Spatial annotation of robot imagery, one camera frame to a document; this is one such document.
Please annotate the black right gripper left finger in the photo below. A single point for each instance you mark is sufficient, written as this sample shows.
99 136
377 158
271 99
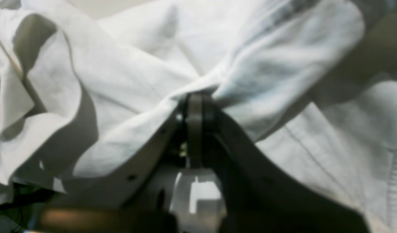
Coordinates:
136 197

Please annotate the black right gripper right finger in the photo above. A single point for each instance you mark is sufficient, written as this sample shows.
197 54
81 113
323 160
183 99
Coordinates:
260 197

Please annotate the white t-shirt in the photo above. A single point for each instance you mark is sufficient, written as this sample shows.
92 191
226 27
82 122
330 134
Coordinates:
313 83

